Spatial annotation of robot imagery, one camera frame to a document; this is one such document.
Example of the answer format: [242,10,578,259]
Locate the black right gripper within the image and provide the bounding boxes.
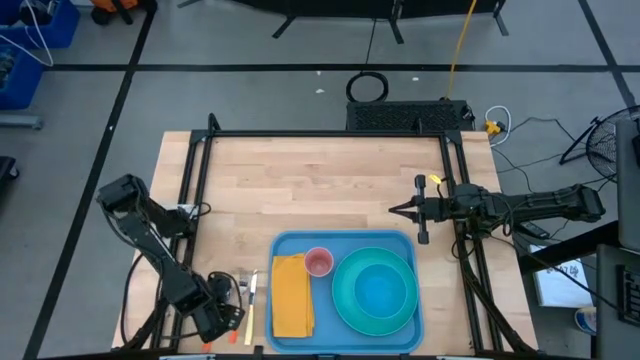
[388,174,454,245]

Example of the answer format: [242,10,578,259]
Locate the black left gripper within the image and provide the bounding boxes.
[192,273,247,344]

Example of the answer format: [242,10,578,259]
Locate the yellow cloth napkin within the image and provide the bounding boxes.
[271,253,316,339]

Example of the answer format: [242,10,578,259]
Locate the blue plastic bowl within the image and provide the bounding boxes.
[353,263,409,321]

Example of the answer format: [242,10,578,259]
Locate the pink plastic cup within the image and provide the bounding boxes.
[303,246,335,278]

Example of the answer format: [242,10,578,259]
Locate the teal plastic plate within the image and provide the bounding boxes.
[331,246,420,337]

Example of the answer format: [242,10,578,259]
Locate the blue plastic tray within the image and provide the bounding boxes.
[264,229,425,355]

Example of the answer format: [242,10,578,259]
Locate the black perforated computer case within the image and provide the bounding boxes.
[345,98,475,134]

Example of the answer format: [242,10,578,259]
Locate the black remote control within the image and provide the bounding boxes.
[517,222,551,240]

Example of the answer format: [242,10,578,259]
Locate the black slanted desk beam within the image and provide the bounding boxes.
[517,219,621,274]

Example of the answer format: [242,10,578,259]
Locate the white printed paper box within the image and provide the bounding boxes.
[529,243,595,308]

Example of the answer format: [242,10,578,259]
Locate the black stand base legs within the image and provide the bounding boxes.
[177,0,510,46]

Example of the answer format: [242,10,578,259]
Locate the blue white shoe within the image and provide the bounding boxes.
[574,306,599,336]

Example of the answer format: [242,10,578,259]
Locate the black floor fan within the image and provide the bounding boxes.
[558,104,640,181]

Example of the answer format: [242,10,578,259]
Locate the grey cabinet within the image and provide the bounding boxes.
[594,243,640,360]

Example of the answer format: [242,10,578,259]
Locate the black object with wheel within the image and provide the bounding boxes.
[0,155,20,196]

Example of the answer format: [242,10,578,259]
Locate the grey metal bar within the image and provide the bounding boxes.
[0,114,44,130]

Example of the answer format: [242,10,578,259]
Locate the blue storage bin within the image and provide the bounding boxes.
[0,0,81,50]
[0,44,45,110]

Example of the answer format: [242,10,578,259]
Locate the orange and black object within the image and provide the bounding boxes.
[89,0,159,26]

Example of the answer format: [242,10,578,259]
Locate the orange-handled metal fork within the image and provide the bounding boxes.
[228,272,250,345]

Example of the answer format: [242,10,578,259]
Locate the cream-handled table knife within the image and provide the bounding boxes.
[243,269,259,347]

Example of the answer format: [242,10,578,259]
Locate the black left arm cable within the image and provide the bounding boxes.
[121,252,166,346]

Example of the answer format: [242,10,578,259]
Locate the black metal table frame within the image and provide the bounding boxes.
[112,112,539,359]

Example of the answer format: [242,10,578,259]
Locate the black floor cable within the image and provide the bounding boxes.
[492,117,616,201]

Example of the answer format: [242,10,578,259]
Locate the white cable loop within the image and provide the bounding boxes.
[483,104,513,147]

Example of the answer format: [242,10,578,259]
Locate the coiled black cable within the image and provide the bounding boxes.
[345,19,390,104]

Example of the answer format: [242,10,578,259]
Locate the yellow floor cable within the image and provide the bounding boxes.
[447,0,479,99]

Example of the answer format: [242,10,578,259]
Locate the thin white cable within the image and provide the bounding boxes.
[0,0,55,68]

